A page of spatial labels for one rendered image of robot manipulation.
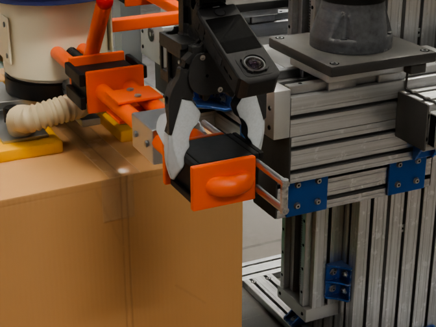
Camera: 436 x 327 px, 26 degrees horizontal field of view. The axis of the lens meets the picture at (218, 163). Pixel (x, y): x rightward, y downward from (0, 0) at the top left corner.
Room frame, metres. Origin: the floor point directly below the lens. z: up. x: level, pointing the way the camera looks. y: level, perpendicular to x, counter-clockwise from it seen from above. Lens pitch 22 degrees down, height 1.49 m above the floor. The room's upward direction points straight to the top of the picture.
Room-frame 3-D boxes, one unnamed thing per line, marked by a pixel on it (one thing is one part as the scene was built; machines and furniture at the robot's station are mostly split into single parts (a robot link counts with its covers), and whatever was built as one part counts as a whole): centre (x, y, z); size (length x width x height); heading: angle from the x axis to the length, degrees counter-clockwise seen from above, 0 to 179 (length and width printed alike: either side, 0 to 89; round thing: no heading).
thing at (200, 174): (0.95, 0.01, 1.10); 0.08 x 0.07 x 0.05; 26
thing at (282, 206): (1.02, -0.01, 1.10); 0.31 x 0.03 x 0.05; 26
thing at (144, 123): (1.07, 0.06, 1.09); 0.07 x 0.07 x 0.04; 26
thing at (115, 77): (1.27, 0.16, 1.10); 0.10 x 0.08 x 0.06; 116
